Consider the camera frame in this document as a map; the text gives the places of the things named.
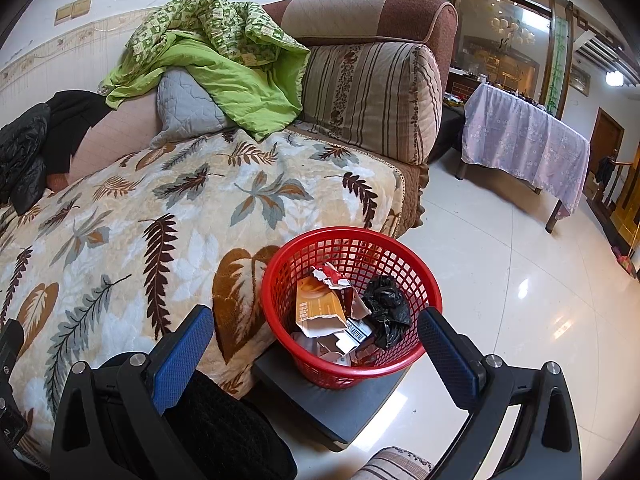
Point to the white medicine box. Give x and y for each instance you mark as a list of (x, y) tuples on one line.
[(357, 332)]

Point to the beige wall switch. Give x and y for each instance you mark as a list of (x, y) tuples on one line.
[(82, 6), (64, 14)]

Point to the black plastic bag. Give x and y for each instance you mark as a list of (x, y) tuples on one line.
[(387, 310)]

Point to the brown pink sofa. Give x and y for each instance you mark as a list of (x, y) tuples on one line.
[(400, 20)]

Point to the striped patterned cloth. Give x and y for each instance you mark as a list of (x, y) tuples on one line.
[(390, 467)]

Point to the grey quilted pillow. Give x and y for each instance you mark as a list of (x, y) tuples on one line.
[(185, 110)]

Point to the red white wrapper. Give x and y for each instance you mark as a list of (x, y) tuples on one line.
[(332, 275)]

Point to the purple floral tablecloth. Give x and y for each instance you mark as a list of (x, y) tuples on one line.
[(520, 145)]

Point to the orange white box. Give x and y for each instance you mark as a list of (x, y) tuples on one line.
[(317, 302)]

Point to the round wall lamp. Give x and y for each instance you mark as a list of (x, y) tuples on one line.
[(615, 78)]

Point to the green quilt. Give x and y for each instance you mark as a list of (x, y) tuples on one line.
[(235, 90)]

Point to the leaf printed blanket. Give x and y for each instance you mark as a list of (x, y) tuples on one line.
[(125, 260)]

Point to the wooden glass partition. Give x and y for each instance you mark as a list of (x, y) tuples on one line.
[(500, 35)]

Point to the red plastic basket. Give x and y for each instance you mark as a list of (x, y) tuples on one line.
[(325, 377)]

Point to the striped sofa cushion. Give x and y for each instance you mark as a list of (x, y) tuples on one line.
[(370, 100)]

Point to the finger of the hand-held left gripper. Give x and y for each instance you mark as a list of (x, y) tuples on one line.
[(11, 345)]

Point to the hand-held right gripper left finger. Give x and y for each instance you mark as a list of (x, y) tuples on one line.
[(182, 360)]

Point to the black fuzzy cloth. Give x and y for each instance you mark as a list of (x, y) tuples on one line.
[(225, 435)]

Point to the brown wooden door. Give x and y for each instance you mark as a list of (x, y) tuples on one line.
[(607, 135)]

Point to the wooden table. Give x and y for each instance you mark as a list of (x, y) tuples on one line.
[(553, 215)]

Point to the black puffer jacket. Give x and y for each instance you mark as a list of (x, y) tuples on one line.
[(20, 160)]

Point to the grey stool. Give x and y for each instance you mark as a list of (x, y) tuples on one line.
[(340, 410)]

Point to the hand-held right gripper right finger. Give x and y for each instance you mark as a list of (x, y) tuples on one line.
[(447, 355)]

